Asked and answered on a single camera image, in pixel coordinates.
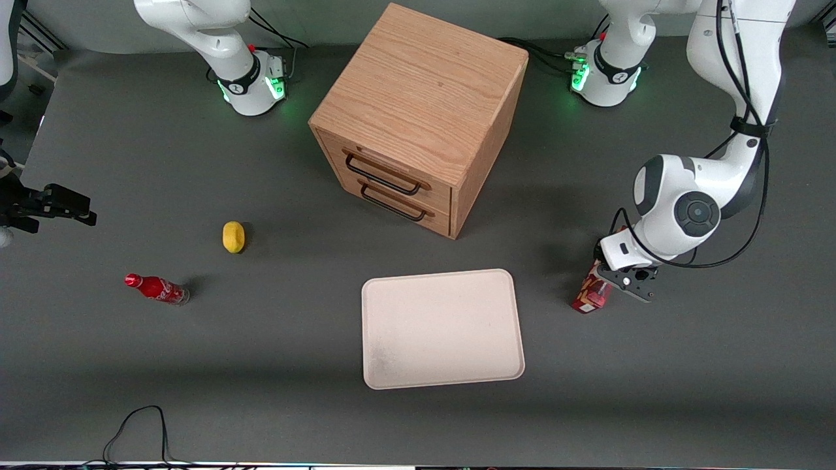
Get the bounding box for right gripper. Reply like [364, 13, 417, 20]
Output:
[0, 173, 97, 234]

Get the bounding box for red cookie box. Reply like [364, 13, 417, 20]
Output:
[571, 258, 615, 315]

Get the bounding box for beige rectangular tray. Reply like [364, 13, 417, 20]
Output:
[361, 268, 526, 390]

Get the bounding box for red cola bottle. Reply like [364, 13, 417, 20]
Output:
[124, 273, 191, 306]

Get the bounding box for yellow lemon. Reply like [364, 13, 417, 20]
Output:
[222, 221, 246, 254]

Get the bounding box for dark grey table mat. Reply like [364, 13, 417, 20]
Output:
[0, 26, 836, 465]

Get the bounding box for oak wooden drawer cabinet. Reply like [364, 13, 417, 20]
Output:
[308, 3, 530, 240]

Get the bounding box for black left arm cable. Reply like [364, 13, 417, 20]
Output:
[609, 0, 773, 270]

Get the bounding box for wooden drawer with shorter handle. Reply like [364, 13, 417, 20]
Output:
[327, 163, 453, 238]

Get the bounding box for thin black looped cable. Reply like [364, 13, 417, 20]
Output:
[82, 405, 197, 466]

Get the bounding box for black left base cables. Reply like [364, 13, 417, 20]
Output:
[500, 14, 611, 75]

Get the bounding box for black base cables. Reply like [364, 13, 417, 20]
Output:
[500, 14, 611, 75]
[248, 7, 309, 83]

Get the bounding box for shorter black drawer handle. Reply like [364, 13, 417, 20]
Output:
[360, 184, 428, 223]

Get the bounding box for wooden drawer with longer handle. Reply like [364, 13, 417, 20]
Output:
[316, 129, 453, 214]

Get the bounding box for longer black drawer handle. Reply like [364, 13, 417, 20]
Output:
[344, 151, 423, 196]

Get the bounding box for black right base cables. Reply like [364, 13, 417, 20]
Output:
[248, 7, 309, 83]

